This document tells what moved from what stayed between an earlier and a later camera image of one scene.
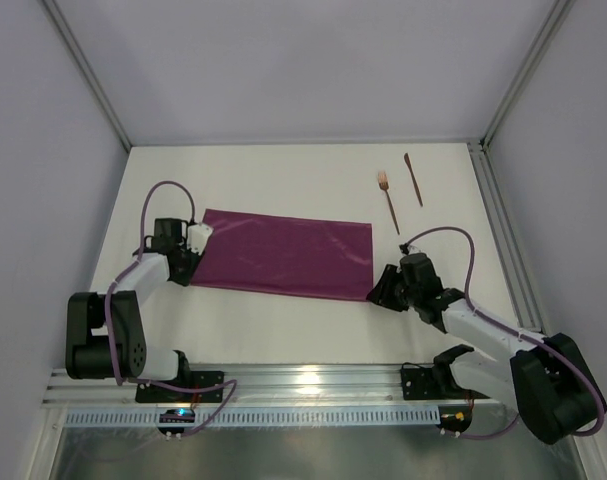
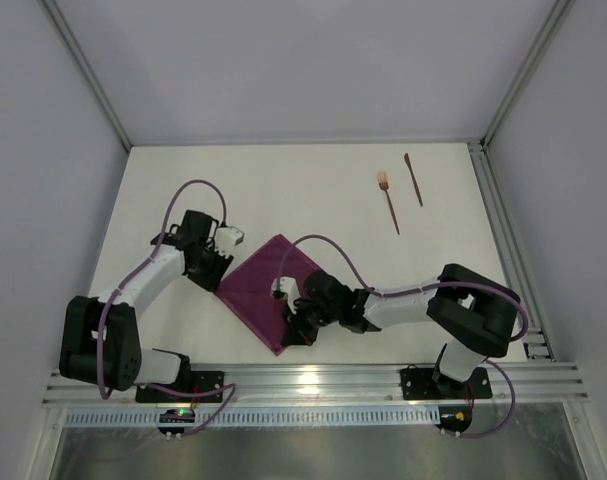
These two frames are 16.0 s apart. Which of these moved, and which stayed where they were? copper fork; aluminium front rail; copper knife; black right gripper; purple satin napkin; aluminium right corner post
Moved: black right gripper; purple satin napkin
Stayed: aluminium front rail; copper fork; aluminium right corner post; copper knife
